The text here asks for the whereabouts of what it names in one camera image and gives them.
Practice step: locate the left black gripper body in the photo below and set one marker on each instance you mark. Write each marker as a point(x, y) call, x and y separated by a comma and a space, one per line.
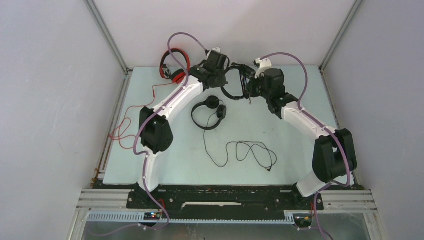
point(220, 78)

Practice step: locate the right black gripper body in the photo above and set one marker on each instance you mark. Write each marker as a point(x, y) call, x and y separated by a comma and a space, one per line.
point(257, 88)

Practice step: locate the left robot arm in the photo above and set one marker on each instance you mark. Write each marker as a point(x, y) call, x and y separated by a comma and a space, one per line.
point(155, 135)

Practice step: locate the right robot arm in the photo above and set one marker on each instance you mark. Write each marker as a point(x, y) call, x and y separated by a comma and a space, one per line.
point(334, 152)

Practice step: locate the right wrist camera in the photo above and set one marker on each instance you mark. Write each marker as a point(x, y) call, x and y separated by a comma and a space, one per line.
point(262, 65)

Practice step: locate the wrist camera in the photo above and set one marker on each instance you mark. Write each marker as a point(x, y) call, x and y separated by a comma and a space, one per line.
point(216, 49)
point(262, 65)

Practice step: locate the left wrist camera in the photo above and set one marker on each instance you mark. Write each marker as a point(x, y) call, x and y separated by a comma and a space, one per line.
point(216, 49)

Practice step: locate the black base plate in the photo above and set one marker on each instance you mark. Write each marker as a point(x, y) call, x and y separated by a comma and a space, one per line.
point(221, 202)

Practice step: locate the aluminium frame rail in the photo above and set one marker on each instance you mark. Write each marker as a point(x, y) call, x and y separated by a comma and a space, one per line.
point(109, 205)

